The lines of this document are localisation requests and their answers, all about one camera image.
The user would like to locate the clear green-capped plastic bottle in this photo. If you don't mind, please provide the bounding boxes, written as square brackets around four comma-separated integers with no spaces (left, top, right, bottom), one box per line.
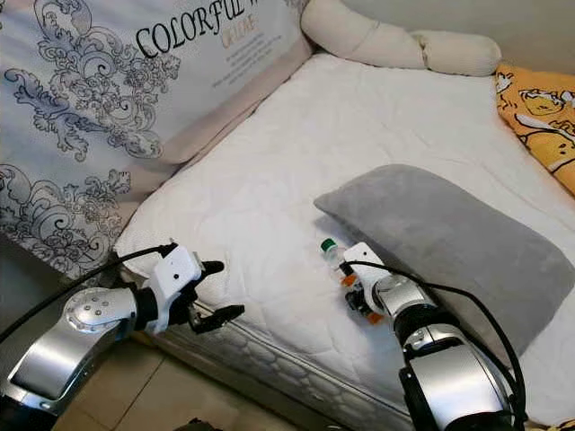
[321,237,385,326]

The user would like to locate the grey plush pillow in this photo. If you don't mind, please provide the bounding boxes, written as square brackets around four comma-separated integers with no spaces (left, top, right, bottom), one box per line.
[314,164,575,362]

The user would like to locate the white floral print headboard cover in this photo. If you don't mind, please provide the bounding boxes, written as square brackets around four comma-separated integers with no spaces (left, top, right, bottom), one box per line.
[0,0,312,281]

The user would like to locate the yellow cartoon print blanket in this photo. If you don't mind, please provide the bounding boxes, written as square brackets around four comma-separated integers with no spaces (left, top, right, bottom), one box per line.
[493,63,575,198]

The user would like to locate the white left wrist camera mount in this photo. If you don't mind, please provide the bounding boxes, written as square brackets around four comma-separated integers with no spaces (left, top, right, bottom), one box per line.
[149,244,204,333]

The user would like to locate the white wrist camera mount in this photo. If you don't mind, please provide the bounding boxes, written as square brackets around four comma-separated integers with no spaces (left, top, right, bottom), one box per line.
[149,244,204,333]
[341,242,389,299]

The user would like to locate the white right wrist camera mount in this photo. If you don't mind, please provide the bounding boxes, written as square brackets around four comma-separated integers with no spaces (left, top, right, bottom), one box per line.
[341,242,389,299]

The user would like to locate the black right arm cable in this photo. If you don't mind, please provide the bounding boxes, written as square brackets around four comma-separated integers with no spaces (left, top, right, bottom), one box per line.
[355,259,528,425]

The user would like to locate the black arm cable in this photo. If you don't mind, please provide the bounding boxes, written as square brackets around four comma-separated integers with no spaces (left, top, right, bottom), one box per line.
[355,259,528,425]
[0,242,177,347]

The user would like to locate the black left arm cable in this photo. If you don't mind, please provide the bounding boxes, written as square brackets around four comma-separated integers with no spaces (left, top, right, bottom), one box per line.
[0,242,177,347]

